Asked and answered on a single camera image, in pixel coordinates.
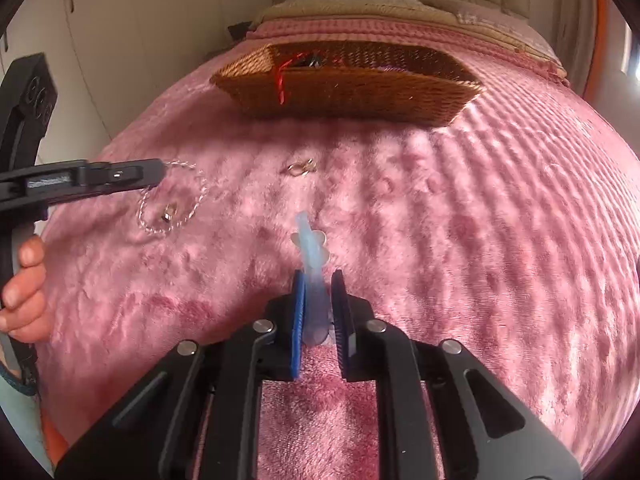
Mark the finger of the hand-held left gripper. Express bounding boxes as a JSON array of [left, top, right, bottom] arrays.
[[0, 158, 165, 211]]

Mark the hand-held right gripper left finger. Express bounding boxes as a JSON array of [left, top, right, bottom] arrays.
[[55, 269, 307, 480]]

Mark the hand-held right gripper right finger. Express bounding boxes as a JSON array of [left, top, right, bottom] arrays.
[[331, 269, 584, 480]]

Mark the light blue hair clip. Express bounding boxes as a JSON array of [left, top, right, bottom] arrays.
[[290, 211, 334, 349]]

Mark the red string bracelet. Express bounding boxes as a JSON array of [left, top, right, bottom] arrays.
[[276, 52, 307, 106]]

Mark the woven wicker basket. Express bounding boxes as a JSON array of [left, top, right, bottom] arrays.
[[210, 42, 486, 129]]

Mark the person's left hand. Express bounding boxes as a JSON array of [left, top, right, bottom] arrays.
[[0, 234, 51, 344]]

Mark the white wardrobe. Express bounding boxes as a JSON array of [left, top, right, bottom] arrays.
[[0, 0, 274, 171]]

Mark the pink plush blanket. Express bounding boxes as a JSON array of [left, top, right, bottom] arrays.
[[37, 15, 640, 480]]

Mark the white patterned pillow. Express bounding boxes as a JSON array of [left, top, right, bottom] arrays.
[[272, 0, 427, 17]]

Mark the beige quilt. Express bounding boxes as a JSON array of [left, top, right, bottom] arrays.
[[250, 0, 569, 79]]

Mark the pink pillow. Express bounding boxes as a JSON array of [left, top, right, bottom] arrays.
[[434, 0, 532, 27]]

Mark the grey and orange curtain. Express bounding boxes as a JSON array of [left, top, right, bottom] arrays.
[[550, 0, 609, 97]]

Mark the window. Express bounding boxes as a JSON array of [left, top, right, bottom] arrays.
[[620, 25, 640, 82]]

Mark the small gold ring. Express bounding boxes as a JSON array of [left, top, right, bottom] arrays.
[[286, 157, 319, 177]]

